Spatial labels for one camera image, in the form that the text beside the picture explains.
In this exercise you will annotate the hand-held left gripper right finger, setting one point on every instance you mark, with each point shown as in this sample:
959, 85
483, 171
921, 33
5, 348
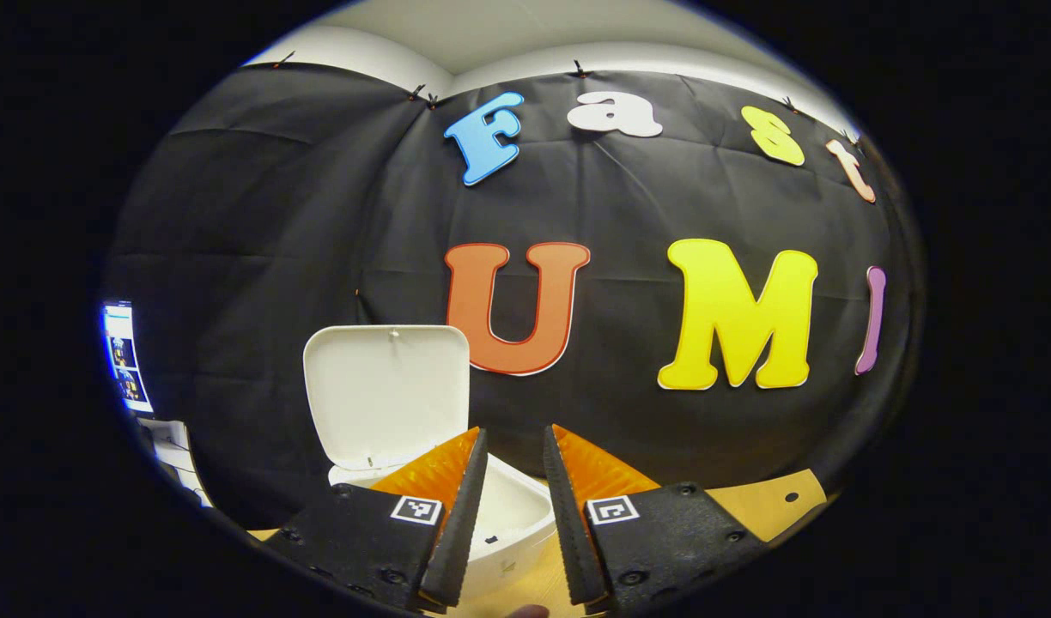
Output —
564, 524

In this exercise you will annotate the black backdrop cloth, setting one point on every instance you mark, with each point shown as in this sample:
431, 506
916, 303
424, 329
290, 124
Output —
319, 215

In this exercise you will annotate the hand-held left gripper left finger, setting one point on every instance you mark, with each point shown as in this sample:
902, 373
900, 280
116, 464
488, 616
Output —
464, 524

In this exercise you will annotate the white side desk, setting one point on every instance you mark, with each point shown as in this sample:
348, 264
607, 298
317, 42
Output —
178, 455

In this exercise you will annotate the computer monitor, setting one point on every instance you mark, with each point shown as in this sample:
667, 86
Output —
124, 352

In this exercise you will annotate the wooden desktop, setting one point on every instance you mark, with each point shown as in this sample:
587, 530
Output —
766, 506

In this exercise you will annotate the white desktop garbage bin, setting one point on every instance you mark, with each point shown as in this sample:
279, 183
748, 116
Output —
388, 395

